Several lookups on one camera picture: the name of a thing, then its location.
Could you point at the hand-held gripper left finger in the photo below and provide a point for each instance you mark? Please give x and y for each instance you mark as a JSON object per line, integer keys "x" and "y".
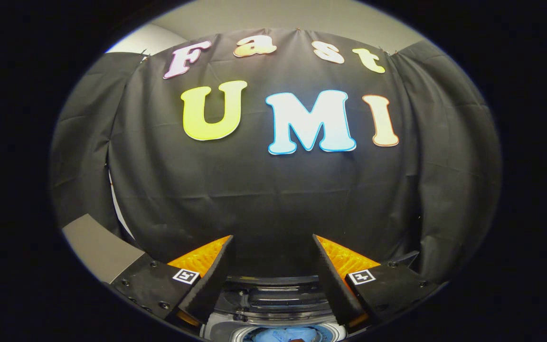
{"x": 214, "y": 275}

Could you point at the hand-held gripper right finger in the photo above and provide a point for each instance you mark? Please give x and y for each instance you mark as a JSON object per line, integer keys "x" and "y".
{"x": 333, "y": 280}

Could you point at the light blue polo shirt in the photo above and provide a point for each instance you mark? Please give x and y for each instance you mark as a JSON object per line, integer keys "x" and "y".
{"x": 273, "y": 335}

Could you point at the black backdrop cloth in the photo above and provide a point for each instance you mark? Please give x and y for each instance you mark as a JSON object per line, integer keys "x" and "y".
{"x": 254, "y": 199}

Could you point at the dark cabinet with beige door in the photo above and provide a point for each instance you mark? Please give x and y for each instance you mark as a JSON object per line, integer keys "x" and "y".
{"x": 98, "y": 247}

